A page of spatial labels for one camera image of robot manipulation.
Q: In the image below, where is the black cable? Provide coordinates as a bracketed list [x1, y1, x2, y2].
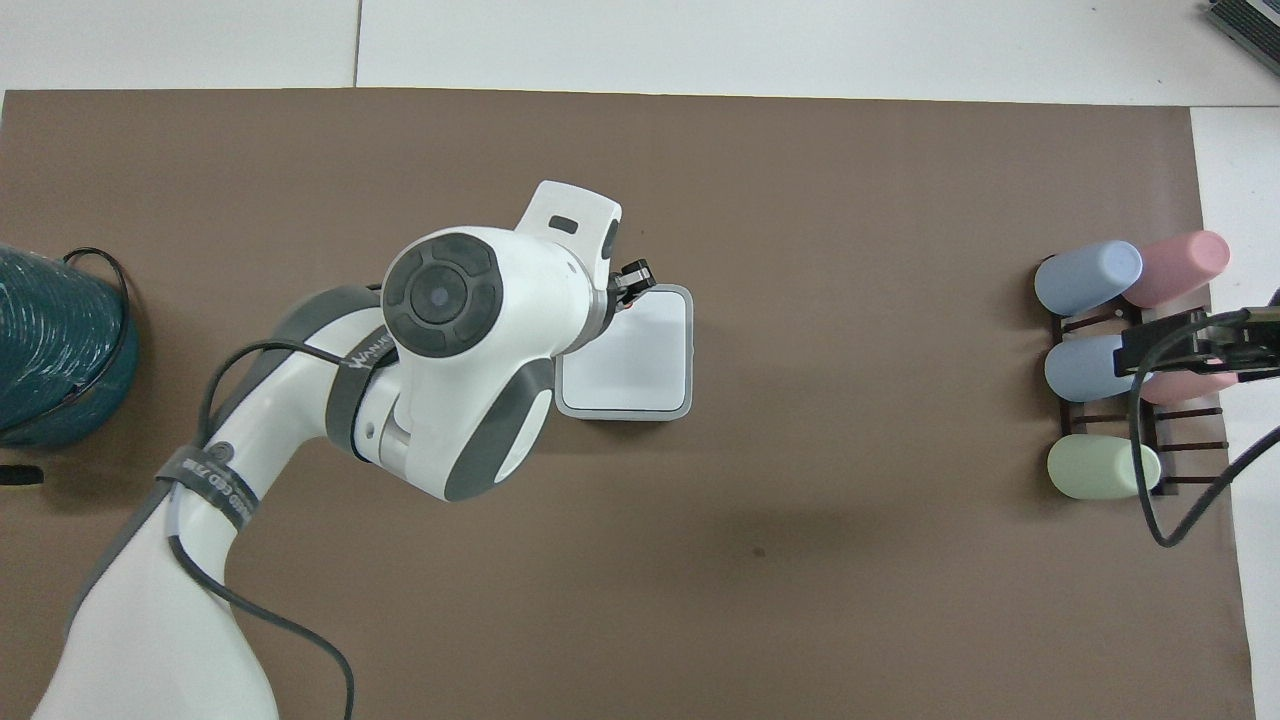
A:
[1128, 308, 1280, 549]
[165, 340, 357, 720]

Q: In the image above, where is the grey laptop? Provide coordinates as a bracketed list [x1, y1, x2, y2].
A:
[1205, 0, 1280, 67]

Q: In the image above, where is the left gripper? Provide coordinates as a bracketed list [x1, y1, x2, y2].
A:
[614, 258, 657, 307]

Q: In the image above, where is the green cup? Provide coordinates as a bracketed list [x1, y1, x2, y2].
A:
[1047, 433, 1163, 501]

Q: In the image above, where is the blue cup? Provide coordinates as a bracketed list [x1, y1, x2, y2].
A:
[1034, 240, 1144, 318]
[1044, 333, 1151, 404]

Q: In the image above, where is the pink cup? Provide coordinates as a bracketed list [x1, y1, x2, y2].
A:
[1140, 368, 1242, 407]
[1120, 230, 1232, 310]

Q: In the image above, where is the dark brown cup rack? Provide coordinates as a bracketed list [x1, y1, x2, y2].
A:
[1045, 288, 1232, 497]

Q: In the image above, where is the teal woven basket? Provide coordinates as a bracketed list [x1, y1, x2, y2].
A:
[0, 243, 142, 450]

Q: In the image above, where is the white square trash can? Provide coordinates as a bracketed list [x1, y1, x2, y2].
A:
[553, 284, 695, 422]

